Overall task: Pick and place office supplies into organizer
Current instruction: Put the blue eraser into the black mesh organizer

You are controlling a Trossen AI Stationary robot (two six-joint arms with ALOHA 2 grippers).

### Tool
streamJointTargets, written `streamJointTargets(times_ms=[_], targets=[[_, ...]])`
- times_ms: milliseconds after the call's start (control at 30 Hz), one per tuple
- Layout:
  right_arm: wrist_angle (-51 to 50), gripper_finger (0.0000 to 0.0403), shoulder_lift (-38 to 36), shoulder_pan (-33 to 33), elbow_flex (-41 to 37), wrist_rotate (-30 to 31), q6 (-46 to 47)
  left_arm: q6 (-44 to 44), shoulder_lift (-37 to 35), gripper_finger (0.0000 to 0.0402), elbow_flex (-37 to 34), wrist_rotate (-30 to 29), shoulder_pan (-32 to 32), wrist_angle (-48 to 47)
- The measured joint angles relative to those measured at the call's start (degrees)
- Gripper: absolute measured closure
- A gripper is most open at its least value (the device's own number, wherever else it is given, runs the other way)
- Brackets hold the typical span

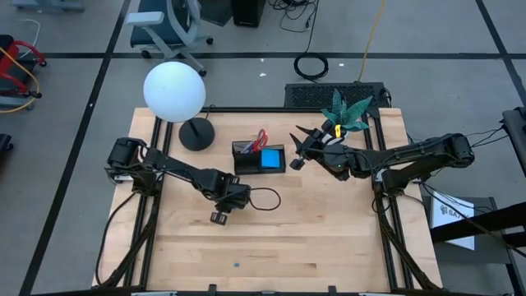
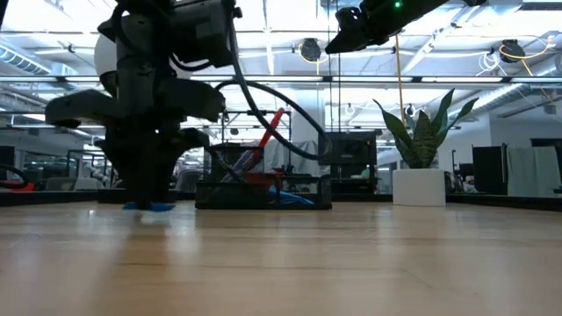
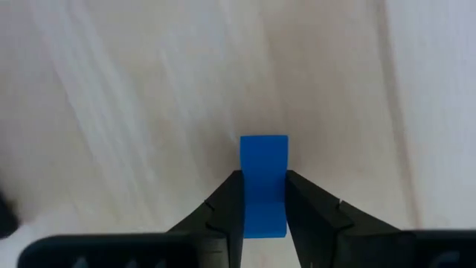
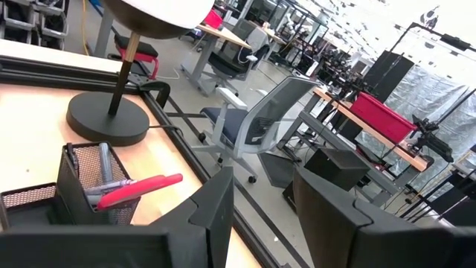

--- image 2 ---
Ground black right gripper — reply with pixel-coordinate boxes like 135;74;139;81
324;0;449;54

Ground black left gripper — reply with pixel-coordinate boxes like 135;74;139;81
45;43;227;207

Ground blue eraser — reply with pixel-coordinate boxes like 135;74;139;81
121;200;176;213

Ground red-handled scissors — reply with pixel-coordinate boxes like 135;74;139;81
249;107;286;175

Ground blue sticky note pad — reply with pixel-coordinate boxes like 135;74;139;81
267;184;316;208

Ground black mesh desk organizer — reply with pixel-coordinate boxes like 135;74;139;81
195;143;333;211

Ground white globe lamp black base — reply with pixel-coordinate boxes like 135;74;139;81
93;33;194;205

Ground black monitor on stand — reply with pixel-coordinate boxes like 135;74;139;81
317;131;378;205

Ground grey cloth cover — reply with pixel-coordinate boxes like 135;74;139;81
267;140;320;176

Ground red cart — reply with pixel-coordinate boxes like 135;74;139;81
0;164;36;194

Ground snake plant in white pot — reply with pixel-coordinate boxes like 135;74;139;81
372;89;479;207

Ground black cabinet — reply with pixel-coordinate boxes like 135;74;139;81
472;144;508;197

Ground white curtain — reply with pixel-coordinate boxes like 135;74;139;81
507;147;561;198

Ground black ceiling cable reel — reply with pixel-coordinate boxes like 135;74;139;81
299;38;323;63
499;39;527;64

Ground black coiled cable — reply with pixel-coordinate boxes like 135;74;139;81
335;52;342;133

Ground yellow hanging cable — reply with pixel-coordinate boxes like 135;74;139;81
393;34;406;128

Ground black background rig frame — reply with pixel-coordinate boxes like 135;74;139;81
220;109;293;176

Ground black aluminium table frame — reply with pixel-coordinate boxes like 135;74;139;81
0;189;562;212

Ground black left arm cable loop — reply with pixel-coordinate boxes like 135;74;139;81
214;25;333;162

